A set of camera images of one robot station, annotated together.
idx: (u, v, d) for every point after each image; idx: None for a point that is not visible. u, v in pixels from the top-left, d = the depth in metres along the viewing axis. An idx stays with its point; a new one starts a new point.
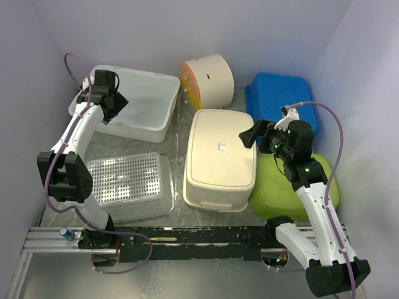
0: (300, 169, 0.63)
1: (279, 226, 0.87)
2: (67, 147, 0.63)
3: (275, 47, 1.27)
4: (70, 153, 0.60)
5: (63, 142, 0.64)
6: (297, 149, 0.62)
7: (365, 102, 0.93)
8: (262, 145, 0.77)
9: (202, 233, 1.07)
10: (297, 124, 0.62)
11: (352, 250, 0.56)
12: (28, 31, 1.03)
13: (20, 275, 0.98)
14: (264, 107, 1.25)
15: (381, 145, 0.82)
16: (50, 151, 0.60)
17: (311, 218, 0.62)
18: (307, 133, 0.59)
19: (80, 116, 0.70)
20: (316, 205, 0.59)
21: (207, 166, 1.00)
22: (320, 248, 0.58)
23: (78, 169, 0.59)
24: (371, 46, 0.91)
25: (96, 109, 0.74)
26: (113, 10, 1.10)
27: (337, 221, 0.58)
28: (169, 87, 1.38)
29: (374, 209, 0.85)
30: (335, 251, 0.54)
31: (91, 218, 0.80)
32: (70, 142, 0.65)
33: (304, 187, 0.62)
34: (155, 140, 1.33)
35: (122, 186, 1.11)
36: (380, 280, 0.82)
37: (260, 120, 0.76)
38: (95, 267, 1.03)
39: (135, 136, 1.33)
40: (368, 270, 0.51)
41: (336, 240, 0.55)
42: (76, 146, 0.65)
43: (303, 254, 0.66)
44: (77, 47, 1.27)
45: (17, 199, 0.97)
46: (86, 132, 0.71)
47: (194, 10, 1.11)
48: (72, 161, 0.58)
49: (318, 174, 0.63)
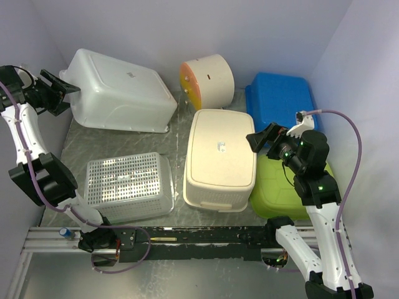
0: (313, 185, 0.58)
1: (280, 228, 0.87)
2: (33, 153, 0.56)
3: (277, 47, 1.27)
4: (42, 154, 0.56)
5: (25, 150, 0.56)
6: (310, 162, 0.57)
7: (367, 103, 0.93)
8: (271, 151, 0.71)
9: (202, 233, 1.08)
10: (310, 135, 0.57)
11: (358, 275, 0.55)
12: (27, 32, 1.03)
13: (20, 275, 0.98)
14: (264, 108, 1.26)
15: (384, 146, 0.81)
16: (19, 166, 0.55)
17: (317, 236, 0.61)
18: (323, 147, 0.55)
19: (18, 121, 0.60)
20: (326, 228, 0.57)
21: (208, 167, 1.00)
22: (323, 266, 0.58)
23: (58, 162, 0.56)
24: (373, 48, 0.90)
25: (29, 107, 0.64)
26: (114, 10, 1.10)
27: (346, 245, 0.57)
28: (69, 75, 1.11)
29: (376, 209, 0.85)
30: (340, 278, 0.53)
31: (88, 215, 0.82)
32: (32, 146, 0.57)
33: (316, 208, 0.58)
34: (93, 99, 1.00)
35: (122, 186, 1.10)
36: (381, 277, 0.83)
37: (271, 124, 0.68)
38: (95, 267, 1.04)
39: (128, 104, 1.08)
40: (371, 295, 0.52)
41: (343, 266, 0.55)
42: (41, 146, 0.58)
43: (303, 264, 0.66)
44: (76, 48, 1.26)
45: (17, 199, 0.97)
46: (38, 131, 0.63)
47: (196, 10, 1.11)
48: (48, 158, 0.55)
49: (332, 193, 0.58)
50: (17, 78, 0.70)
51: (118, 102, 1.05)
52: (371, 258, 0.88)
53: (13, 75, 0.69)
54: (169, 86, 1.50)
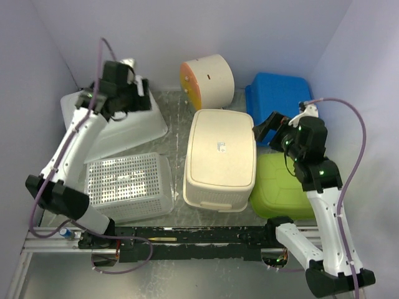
0: (313, 170, 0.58)
1: (280, 226, 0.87)
2: (55, 174, 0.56)
3: (276, 47, 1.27)
4: (58, 183, 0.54)
5: (53, 167, 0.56)
6: (309, 147, 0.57)
7: (366, 103, 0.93)
8: (273, 141, 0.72)
9: (202, 233, 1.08)
10: (308, 120, 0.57)
11: (359, 260, 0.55)
12: (27, 32, 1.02)
13: (21, 275, 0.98)
14: (264, 108, 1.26)
15: (384, 146, 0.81)
16: (39, 177, 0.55)
17: (318, 221, 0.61)
18: (322, 131, 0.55)
19: (75, 132, 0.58)
20: (327, 213, 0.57)
21: (208, 167, 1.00)
22: (324, 253, 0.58)
23: (67, 197, 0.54)
24: (373, 47, 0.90)
25: (96, 121, 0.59)
26: (113, 10, 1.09)
27: (348, 232, 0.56)
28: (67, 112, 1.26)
29: (375, 209, 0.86)
30: (341, 263, 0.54)
31: (91, 225, 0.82)
32: (60, 166, 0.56)
33: (317, 192, 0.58)
34: None
35: (122, 186, 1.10)
36: (382, 277, 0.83)
37: (274, 113, 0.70)
38: (95, 267, 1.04)
39: (115, 131, 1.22)
40: (372, 280, 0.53)
41: (344, 251, 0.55)
42: (67, 170, 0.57)
43: (303, 254, 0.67)
44: (76, 48, 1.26)
45: (17, 200, 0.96)
46: (85, 147, 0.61)
47: (196, 10, 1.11)
48: (58, 191, 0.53)
49: (333, 178, 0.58)
50: (120, 81, 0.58)
51: (107, 131, 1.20)
52: (370, 258, 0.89)
53: (117, 76, 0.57)
54: (170, 86, 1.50)
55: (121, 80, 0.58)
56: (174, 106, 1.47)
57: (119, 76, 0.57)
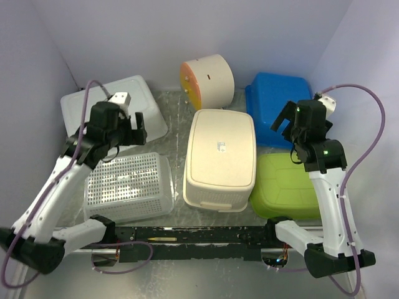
0: (317, 148, 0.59)
1: (279, 223, 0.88)
2: (27, 229, 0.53)
3: (276, 47, 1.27)
4: (29, 240, 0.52)
5: (25, 222, 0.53)
6: (309, 124, 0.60)
7: (366, 103, 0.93)
8: (286, 130, 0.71)
9: (202, 233, 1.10)
10: (305, 101, 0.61)
11: (360, 241, 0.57)
12: (27, 32, 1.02)
13: (20, 275, 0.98)
14: (264, 108, 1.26)
15: (384, 147, 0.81)
16: (10, 231, 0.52)
17: (320, 203, 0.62)
18: (320, 108, 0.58)
19: (53, 182, 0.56)
20: (330, 193, 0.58)
21: (207, 167, 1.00)
22: (325, 235, 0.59)
23: (38, 255, 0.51)
24: (373, 48, 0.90)
25: (79, 170, 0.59)
26: (114, 10, 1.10)
27: (350, 215, 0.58)
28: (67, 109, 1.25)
29: (374, 210, 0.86)
30: (343, 243, 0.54)
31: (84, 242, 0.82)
32: (34, 221, 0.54)
33: (320, 172, 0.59)
34: None
35: (122, 186, 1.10)
36: (383, 277, 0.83)
37: (288, 102, 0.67)
38: (95, 267, 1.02)
39: None
40: (371, 261, 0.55)
41: (345, 232, 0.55)
42: (41, 226, 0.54)
43: (302, 242, 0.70)
44: (77, 48, 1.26)
45: (17, 200, 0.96)
46: (63, 199, 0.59)
47: (196, 11, 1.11)
48: (28, 249, 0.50)
49: (337, 157, 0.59)
50: (110, 124, 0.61)
51: None
52: None
53: (106, 121, 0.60)
54: (170, 86, 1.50)
55: (110, 123, 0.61)
56: (174, 106, 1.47)
57: (108, 119, 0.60)
